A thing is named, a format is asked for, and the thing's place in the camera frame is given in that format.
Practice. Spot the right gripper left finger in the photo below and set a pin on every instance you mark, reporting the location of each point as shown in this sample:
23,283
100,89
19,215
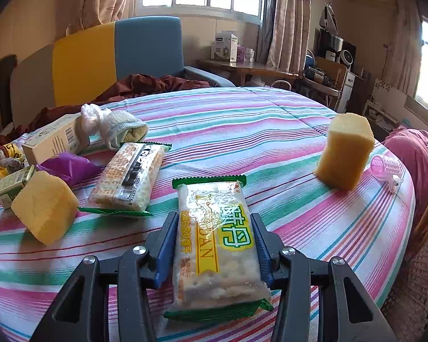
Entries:
79,312

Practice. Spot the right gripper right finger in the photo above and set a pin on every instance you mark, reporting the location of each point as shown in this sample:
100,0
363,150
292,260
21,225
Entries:
346,312

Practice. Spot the yellow sponge block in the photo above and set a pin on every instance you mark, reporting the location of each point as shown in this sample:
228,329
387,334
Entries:
46,206
350,141

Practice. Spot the green white cracker packet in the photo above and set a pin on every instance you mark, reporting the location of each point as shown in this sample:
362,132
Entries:
216,271

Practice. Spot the wicker chair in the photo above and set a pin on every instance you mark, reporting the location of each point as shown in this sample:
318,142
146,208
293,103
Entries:
406,307

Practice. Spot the small green tea box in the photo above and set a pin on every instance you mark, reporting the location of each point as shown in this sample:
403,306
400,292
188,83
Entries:
11,185

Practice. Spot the purple snack packet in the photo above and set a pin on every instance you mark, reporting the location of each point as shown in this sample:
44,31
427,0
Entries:
71,168

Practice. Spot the yellow plush toy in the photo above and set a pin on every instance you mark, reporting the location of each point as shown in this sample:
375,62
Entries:
12,159

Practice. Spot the pink quilt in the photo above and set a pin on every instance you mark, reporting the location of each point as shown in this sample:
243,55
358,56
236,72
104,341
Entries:
411,147

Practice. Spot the white cardboard box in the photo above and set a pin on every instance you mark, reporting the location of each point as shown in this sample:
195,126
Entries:
63,135

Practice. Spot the striped bed sheet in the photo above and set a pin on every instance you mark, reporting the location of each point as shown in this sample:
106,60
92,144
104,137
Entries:
271,136

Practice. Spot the dark red blanket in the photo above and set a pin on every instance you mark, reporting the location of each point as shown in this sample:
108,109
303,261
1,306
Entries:
130,87

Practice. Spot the tricolour headboard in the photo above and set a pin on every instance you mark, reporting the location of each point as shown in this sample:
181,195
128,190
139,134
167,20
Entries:
80,67

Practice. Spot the wooden desk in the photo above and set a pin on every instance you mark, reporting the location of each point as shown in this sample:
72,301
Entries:
244,69

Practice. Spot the white appliance box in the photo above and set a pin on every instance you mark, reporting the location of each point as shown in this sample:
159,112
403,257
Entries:
225,47

